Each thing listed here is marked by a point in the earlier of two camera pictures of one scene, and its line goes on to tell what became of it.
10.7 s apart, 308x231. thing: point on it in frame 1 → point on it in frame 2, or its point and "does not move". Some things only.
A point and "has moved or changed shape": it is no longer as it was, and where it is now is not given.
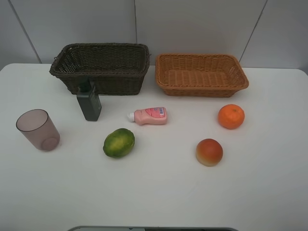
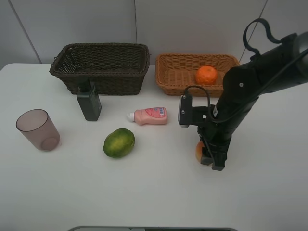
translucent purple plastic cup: [36, 126] does not move
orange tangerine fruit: [231, 116] has moved or changed shape
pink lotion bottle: [153, 115] does not move
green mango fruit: [119, 143] does not move
